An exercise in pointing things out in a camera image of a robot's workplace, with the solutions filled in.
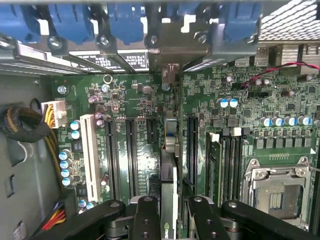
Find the long black expansion slot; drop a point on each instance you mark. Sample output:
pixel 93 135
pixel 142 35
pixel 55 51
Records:
pixel 131 155
pixel 112 155

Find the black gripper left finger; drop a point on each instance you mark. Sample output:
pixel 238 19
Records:
pixel 146 220

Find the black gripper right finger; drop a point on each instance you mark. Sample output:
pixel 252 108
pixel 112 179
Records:
pixel 207 220

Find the metal CPU socket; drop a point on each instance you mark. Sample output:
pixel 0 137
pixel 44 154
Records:
pixel 275 195

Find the green RAM stick installed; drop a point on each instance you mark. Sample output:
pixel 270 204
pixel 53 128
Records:
pixel 215 170

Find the green motherboard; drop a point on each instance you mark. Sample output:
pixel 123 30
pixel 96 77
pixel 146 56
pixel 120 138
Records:
pixel 147 162

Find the short black expansion slot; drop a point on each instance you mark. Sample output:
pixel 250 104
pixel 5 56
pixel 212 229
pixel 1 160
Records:
pixel 151 131

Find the white power connector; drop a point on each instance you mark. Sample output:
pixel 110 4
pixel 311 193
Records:
pixel 58 113

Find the white expansion slot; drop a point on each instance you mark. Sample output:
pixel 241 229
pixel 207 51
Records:
pixel 95 155

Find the black grey PC case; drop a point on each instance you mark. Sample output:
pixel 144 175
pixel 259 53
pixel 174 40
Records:
pixel 287 22

